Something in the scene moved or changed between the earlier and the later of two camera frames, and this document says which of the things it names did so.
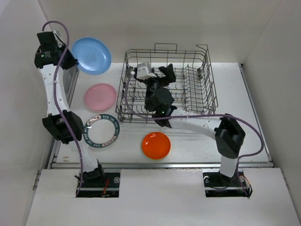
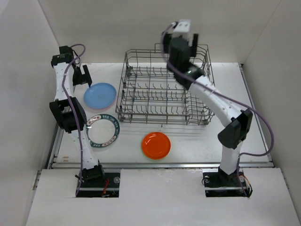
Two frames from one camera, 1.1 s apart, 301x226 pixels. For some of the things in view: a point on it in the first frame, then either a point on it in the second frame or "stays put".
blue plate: x=93 y=57 -> x=100 y=95
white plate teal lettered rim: x=101 y=130 stays put
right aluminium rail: x=255 y=113 stays put
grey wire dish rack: x=155 y=82 stays put
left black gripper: x=73 y=62 -> x=82 y=78
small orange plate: x=156 y=145 stays put
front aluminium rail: x=161 y=165 stays put
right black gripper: x=169 y=72 -> x=167 y=38
